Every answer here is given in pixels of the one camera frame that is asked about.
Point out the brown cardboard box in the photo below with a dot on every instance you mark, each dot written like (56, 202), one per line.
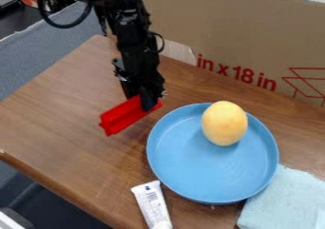
(266, 42)

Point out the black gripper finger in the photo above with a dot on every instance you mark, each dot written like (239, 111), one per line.
(149, 98)
(130, 89)

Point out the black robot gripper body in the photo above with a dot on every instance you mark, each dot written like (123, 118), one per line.
(136, 66)

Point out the blue round plate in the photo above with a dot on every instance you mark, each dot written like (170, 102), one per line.
(201, 171)

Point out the red plastic block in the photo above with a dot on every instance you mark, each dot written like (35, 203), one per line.
(123, 115)

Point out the white cream tube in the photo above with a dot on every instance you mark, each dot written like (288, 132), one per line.
(151, 204)

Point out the light blue towel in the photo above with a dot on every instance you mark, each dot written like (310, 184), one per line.
(290, 204)

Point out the yellow lemon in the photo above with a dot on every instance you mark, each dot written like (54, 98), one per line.
(223, 123)

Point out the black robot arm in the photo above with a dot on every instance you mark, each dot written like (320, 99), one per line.
(128, 20)

